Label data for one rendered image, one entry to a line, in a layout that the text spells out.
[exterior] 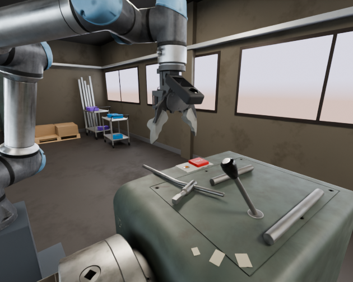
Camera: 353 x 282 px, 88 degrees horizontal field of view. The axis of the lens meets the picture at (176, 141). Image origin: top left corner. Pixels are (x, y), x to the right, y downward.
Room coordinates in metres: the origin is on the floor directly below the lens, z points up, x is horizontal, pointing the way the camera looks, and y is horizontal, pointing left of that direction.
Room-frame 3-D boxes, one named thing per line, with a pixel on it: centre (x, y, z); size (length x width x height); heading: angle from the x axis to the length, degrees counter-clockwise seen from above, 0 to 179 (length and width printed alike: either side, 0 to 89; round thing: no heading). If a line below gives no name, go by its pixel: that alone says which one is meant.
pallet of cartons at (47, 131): (5.83, 3.90, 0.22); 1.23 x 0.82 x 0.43; 132
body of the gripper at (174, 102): (0.53, 0.02, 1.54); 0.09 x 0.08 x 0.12; 35
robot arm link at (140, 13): (0.53, 0.11, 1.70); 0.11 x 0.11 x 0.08; 77
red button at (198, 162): (0.69, -0.09, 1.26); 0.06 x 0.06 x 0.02; 35
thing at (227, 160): (0.36, -0.11, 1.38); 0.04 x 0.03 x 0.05; 125
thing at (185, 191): (0.46, -0.02, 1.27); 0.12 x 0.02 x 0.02; 148
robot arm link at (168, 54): (0.52, 0.01, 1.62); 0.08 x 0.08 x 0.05
